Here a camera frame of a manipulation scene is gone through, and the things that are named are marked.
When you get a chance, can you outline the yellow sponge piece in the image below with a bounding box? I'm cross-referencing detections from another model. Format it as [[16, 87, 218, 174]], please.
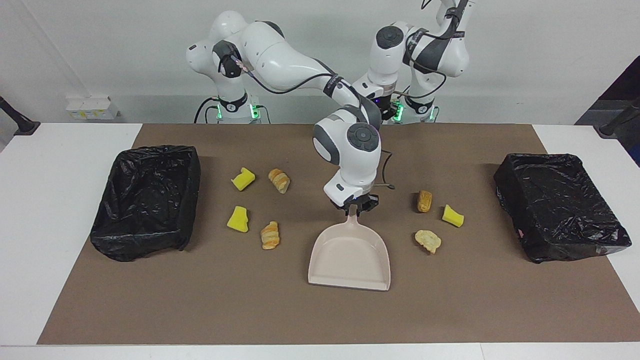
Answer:
[[231, 167, 256, 192], [226, 205, 250, 234], [442, 204, 465, 228]]

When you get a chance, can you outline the pale bread piece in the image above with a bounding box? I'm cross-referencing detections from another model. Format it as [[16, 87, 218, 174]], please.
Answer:
[[414, 229, 443, 255]]

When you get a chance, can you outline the white wall socket box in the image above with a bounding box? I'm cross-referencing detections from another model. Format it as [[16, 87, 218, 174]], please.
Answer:
[[65, 95, 121, 121]]

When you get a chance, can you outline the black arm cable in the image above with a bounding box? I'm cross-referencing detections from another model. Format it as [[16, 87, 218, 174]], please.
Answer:
[[395, 0, 471, 101], [230, 52, 396, 191]]

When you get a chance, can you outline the brown paper table mat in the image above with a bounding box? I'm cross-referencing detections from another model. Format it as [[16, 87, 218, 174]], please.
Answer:
[[37, 123, 640, 346]]

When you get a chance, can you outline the beige plastic dustpan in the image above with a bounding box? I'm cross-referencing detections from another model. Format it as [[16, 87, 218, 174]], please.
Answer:
[[307, 204, 391, 292]]

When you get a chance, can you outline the black stand foot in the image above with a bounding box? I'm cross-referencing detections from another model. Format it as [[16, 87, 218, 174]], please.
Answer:
[[598, 97, 640, 138], [0, 95, 42, 137]]

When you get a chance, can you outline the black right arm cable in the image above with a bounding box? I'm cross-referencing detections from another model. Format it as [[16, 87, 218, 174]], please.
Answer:
[[230, 52, 396, 191]]

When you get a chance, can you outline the black bagged bin pink spot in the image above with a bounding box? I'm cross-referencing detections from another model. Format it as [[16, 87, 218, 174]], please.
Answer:
[[493, 153, 632, 264]]

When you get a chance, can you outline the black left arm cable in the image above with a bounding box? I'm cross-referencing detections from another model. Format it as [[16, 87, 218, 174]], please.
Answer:
[[395, 0, 471, 101]]

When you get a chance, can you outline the croissant with olive tip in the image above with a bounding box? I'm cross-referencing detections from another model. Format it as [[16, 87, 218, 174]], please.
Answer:
[[268, 168, 291, 195]]

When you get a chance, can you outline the orange striped croissant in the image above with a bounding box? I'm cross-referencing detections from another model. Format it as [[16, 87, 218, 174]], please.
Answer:
[[260, 220, 281, 251]]

